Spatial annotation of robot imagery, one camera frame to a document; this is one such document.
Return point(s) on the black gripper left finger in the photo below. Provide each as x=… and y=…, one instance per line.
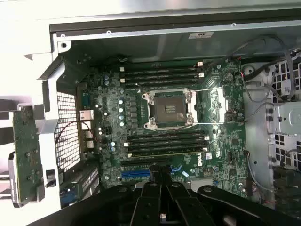
x=145, y=207

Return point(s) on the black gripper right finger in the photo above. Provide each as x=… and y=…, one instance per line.
x=183, y=207

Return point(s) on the blue expansion slot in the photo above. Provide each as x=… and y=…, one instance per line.
x=136, y=176

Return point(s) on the black expansion slot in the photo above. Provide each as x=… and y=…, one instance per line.
x=145, y=161

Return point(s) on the installed green RAM stick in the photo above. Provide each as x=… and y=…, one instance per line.
x=167, y=153

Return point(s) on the green Dell motherboard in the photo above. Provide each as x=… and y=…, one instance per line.
x=223, y=146

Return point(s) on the CPU socket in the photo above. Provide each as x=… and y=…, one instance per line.
x=169, y=108

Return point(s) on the silver socket cover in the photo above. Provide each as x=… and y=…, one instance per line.
x=221, y=103

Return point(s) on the metal disk bay cage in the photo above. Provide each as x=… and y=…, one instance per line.
x=284, y=117

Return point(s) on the black open PC case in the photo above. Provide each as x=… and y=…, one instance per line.
x=164, y=47

